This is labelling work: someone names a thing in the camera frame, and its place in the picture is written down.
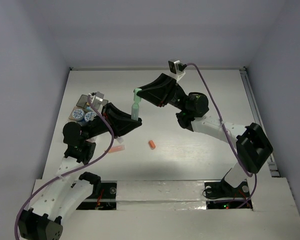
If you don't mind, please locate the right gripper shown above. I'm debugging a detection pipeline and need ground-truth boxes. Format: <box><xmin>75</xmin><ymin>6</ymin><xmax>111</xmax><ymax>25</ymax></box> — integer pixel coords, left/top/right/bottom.
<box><xmin>133</xmin><ymin>74</ymin><xmax>187</xmax><ymax>112</ymax></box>

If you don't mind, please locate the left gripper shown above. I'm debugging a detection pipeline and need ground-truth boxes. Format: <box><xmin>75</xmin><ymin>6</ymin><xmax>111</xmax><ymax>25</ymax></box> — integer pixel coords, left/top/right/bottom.
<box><xmin>84</xmin><ymin>102</ymin><xmax>141</xmax><ymax>140</ymax></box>

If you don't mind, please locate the green pencil-shaped highlighter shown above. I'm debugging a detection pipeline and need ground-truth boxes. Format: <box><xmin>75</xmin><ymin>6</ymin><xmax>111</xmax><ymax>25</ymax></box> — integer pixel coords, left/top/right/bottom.
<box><xmin>131</xmin><ymin>88</ymin><xmax>142</xmax><ymax>121</ymax></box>

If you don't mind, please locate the green cap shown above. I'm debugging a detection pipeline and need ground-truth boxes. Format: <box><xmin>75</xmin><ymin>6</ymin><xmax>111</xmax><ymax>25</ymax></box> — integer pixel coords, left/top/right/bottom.
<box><xmin>133</xmin><ymin>88</ymin><xmax>142</xmax><ymax>104</ymax></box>

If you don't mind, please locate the orange cap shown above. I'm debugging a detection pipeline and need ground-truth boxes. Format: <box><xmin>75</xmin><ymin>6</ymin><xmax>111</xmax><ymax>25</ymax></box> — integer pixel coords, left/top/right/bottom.
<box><xmin>148</xmin><ymin>140</ymin><xmax>156</xmax><ymax>149</ymax></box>

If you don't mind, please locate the grey-orange pencil-shaped highlighter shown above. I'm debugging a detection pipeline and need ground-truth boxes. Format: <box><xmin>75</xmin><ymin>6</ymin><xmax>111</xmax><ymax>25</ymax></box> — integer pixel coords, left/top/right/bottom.
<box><xmin>118</xmin><ymin>137</ymin><xmax>124</xmax><ymax>144</ymax></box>

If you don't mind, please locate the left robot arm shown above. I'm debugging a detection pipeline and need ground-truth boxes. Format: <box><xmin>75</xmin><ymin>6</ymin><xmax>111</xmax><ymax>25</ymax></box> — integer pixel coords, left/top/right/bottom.
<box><xmin>14</xmin><ymin>103</ymin><xmax>142</xmax><ymax>240</ymax></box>

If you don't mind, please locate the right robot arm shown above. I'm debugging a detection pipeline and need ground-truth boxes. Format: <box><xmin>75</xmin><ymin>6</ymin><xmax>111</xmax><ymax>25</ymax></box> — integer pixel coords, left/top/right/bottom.
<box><xmin>134</xmin><ymin>73</ymin><xmax>273</xmax><ymax>196</ymax></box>

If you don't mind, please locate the orange pencil-shaped highlighter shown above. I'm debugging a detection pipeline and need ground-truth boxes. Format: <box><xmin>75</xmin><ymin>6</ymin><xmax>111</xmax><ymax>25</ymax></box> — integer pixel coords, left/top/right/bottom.
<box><xmin>105</xmin><ymin>145</ymin><xmax>125</xmax><ymax>153</ymax></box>

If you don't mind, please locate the grey smoked plastic bin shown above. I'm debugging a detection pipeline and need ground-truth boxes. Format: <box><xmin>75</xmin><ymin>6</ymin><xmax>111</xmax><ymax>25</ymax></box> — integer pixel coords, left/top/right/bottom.
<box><xmin>76</xmin><ymin>94</ymin><xmax>110</xmax><ymax>112</ymax></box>

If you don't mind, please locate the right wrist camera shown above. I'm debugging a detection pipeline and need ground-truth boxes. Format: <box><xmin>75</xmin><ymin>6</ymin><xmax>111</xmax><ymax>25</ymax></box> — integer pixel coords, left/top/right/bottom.
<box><xmin>168</xmin><ymin>59</ymin><xmax>187</xmax><ymax>82</ymax></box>

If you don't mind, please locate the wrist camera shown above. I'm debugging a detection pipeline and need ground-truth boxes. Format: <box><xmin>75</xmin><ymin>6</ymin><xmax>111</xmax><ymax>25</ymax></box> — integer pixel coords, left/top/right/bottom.
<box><xmin>89</xmin><ymin>91</ymin><xmax>108</xmax><ymax>110</ymax></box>
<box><xmin>168</xmin><ymin>59</ymin><xmax>187</xmax><ymax>82</ymax></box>

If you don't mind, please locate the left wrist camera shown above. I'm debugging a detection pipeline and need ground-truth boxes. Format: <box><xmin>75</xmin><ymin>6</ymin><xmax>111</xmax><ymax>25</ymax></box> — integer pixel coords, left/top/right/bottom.
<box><xmin>89</xmin><ymin>91</ymin><xmax>108</xmax><ymax>110</ymax></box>

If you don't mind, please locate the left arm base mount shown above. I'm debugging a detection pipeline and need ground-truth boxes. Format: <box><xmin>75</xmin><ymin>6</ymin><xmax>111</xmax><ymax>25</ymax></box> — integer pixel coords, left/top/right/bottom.
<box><xmin>77</xmin><ymin>182</ymin><xmax>117</xmax><ymax>211</ymax></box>

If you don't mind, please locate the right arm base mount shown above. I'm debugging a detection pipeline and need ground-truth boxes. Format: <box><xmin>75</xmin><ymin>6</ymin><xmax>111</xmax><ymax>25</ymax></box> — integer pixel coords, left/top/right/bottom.
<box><xmin>202</xmin><ymin>181</ymin><xmax>253</xmax><ymax>210</ymax></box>

